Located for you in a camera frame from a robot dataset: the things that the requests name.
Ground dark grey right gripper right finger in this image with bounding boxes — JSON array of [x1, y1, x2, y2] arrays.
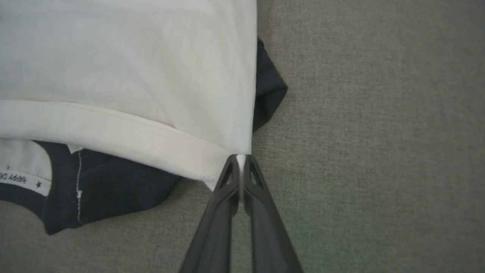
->
[[243, 154, 304, 273]]

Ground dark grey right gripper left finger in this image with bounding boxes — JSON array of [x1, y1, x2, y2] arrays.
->
[[179, 154, 241, 273]]

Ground white and navy t-shirt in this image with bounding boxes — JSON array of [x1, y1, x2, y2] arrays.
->
[[0, 0, 288, 235]]

